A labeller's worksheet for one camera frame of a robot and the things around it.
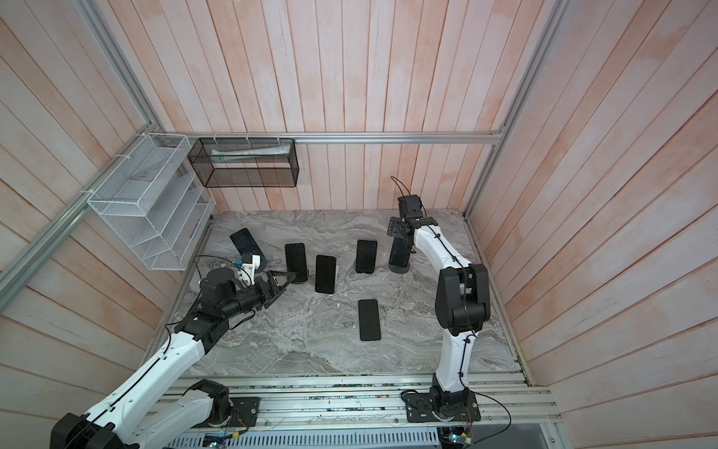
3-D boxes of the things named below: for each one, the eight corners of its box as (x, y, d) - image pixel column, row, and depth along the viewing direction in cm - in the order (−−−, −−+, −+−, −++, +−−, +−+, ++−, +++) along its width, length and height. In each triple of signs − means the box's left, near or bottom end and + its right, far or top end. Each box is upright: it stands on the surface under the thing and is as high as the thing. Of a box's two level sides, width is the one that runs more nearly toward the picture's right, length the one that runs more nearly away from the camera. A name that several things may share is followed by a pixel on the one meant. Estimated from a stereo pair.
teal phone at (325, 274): (316, 298, 97) (312, 279, 87) (318, 275, 104) (314, 254, 93) (334, 298, 97) (332, 279, 87) (335, 275, 104) (334, 254, 93)
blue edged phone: (355, 275, 104) (356, 251, 92) (355, 264, 107) (355, 239, 95) (375, 275, 104) (377, 251, 92) (374, 264, 107) (377, 239, 95)
